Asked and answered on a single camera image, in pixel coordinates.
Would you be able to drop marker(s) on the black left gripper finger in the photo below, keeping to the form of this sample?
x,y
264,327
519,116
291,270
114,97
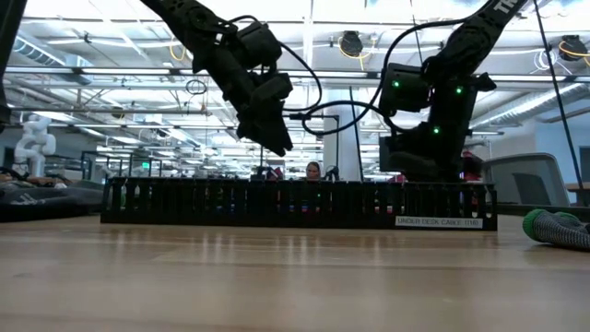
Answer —
x,y
269,133

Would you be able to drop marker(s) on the black zip tie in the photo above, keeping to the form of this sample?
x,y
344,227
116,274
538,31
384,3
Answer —
x,y
356,133

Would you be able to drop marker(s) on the black work glove green cuff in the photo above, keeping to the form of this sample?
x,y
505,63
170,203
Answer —
x,y
553,230

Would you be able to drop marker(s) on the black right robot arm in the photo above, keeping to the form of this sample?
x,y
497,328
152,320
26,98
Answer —
x,y
470,41

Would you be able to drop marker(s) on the red bin shelf rack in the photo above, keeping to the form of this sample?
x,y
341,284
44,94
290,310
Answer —
x,y
472,166

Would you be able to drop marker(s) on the person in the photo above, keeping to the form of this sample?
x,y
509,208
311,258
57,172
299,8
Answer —
x,y
313,171

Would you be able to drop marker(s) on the white pillar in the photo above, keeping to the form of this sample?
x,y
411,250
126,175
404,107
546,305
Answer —
x,y
343,152

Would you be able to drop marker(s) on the grey mesh office chair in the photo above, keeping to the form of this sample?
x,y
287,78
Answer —
x,y
525,175

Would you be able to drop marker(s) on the long ceiling light bar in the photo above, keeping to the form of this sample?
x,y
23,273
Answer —
x,y
115,71

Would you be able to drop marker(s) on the wooden desk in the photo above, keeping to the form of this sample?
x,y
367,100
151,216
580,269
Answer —
x,y
578,186

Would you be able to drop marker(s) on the white robot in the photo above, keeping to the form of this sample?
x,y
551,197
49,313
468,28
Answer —
x,y
34,143

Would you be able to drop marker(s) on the black camera stand frame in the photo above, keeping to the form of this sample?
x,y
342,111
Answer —
x,y
299,116

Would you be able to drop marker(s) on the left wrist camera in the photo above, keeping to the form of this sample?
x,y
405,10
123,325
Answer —
x,y
258,46

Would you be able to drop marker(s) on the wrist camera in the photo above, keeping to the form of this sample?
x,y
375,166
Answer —
x,y
405,90
258,46

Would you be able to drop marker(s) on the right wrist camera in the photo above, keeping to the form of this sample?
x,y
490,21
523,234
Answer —
x,y
405,90

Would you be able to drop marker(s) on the silver ventilation duct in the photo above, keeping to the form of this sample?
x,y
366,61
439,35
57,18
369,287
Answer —
x,y
46,55
530,106

